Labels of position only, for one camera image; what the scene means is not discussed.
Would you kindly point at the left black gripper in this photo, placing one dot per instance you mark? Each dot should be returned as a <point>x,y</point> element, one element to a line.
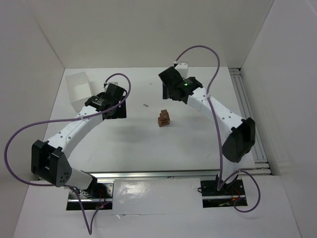
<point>119,109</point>

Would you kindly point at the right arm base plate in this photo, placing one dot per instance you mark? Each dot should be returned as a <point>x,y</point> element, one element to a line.
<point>208,188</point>

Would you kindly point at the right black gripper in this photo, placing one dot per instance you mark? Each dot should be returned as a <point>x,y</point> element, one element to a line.
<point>167,91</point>

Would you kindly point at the white front cover board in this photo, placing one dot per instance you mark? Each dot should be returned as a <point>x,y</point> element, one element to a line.
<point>157,196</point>

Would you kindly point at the small brown wood cube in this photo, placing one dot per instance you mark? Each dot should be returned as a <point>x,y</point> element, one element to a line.
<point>164,113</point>

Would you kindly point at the right side aluminium rail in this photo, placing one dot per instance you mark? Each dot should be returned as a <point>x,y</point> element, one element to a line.
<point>246,112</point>

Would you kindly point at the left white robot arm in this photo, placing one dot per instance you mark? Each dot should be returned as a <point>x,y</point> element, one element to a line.
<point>50,158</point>

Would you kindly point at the white perforated plastic box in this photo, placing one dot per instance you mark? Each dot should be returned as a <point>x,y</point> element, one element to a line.
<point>79,90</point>

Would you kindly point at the notched brown wood block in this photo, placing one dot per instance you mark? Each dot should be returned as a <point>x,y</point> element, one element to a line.
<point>164,117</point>

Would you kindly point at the front aluminium rail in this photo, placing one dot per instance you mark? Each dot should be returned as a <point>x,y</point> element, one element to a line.
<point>157,174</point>

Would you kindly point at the U-shaped brown wood block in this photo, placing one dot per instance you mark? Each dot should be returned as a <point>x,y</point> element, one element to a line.
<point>163,122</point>

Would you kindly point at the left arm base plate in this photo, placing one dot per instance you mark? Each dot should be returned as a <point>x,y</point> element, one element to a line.
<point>96,191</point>

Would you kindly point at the aluminium rail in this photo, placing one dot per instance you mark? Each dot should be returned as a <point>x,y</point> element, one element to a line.
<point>157,174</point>
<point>246,112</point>

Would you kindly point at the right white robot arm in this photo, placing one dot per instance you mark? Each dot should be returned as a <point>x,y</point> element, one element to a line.
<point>237,134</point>

